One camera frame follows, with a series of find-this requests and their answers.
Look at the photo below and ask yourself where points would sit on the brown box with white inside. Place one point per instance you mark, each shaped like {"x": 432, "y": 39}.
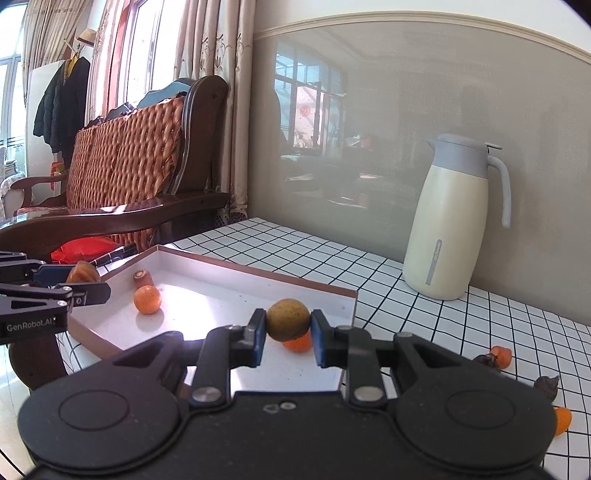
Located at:
{"x": 207, "y": 286}

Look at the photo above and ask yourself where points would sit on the white cabinet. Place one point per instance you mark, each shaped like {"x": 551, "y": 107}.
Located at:
{"x": 39, "y": 83}

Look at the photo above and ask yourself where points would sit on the black jacket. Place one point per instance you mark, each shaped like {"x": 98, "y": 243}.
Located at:
{"x": 60, "y": 101}

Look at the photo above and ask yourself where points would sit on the yellow garment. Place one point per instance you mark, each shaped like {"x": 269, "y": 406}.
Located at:
{"x": 71, "y": 64}

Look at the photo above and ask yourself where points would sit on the wooden sofa with orange cushions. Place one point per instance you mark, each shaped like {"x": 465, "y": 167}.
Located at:
{"x": 120, "y": 161}

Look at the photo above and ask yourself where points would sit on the small orange fruit piece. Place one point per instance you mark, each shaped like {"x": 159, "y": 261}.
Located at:
{"x": 503, "y": 356}

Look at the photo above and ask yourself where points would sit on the peeled tangerine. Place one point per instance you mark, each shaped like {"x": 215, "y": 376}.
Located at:
{"x": 82, "y": 272}

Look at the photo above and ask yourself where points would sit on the white black checked tablecloth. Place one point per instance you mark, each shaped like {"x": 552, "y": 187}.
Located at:
{"x": 323, "y": 258}

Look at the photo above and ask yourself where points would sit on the balcony window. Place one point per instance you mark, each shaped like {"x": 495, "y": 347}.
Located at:
{"x": 11, "y": 101}

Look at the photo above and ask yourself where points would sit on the red bag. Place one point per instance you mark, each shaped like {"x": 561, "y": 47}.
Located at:
{"x": 81, "y": 249}

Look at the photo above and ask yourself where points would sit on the brown cut fruit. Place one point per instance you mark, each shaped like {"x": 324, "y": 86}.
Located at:
{"x": 143, "y": 278}

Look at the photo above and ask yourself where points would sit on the yellow-brown round fruit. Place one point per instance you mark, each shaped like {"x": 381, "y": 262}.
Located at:
{"x": 288, "y": 319}

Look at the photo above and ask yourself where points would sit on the orange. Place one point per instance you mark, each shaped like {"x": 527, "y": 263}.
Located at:
{"x": 561, "y": 421}
{"x": 298, "y": 345}
{"x": 147, "y": 299}

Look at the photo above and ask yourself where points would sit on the cream thermos jug grey lid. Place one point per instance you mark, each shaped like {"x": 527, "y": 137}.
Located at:
{"x": 443, "y": 221}

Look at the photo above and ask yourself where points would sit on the window with red frame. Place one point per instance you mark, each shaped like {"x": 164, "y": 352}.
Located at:
{"x": 147, "y": 50}

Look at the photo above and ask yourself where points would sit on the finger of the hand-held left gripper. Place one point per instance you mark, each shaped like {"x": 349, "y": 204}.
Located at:
{"x": 87, "y": 294}
{"x": 48, "y": 273}

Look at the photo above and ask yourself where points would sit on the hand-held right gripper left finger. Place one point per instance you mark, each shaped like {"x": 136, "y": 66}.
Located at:
{"x": 258, "y": 337}

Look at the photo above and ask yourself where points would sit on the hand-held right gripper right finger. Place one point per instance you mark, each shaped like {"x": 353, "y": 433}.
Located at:
{"x": 321, "y": 341}

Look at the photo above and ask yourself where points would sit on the straw hat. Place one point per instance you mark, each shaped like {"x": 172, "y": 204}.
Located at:
{"x": 87, "y": 36}

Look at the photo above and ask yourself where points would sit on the beige patterned curtain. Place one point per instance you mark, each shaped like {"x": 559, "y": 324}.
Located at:
{"x": 104, "y": 60}
{"x": 217, "y": 92}

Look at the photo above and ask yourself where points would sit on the dark shrivelled fruit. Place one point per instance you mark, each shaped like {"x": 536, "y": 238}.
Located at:
{"x": 488, "y": 362}
{"x": 547, "y": 386}

